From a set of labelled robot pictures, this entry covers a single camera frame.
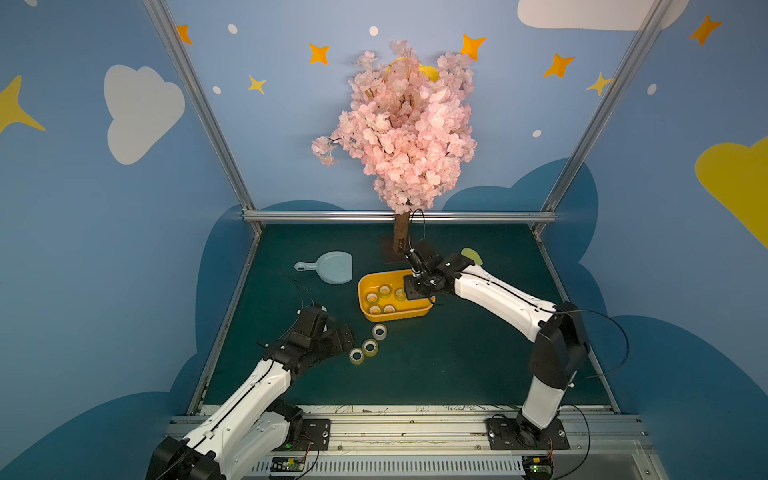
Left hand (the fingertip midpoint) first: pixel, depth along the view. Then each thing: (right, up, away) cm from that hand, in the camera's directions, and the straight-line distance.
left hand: (344, 336), depth 84 cm
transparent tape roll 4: (+13, +6, +12) cm, 19 cm away
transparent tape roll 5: (+3, -7, +3) cm, 8 cm away
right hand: (+20, +14, +3) cm, 25 cm away
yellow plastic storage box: (+7, +14, +17) cm, 23 cm away
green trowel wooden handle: (+46, +23, +30) cm, 60 cm away
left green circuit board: (-12, -28, -12) cm, 33 cm away
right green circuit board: (+50, -30, -11) cm, 59 cm away
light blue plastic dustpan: (-8, +19, +24) cm, 32 cm away
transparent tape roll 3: (+8, +5, +12) cm, 16 cm away
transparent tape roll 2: (+11, +11, +18) cm, 24 cm away
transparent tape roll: (+7, +9, +15) cm, 19 cm away
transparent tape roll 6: (+10, -1, +9) cm, 13 cm away
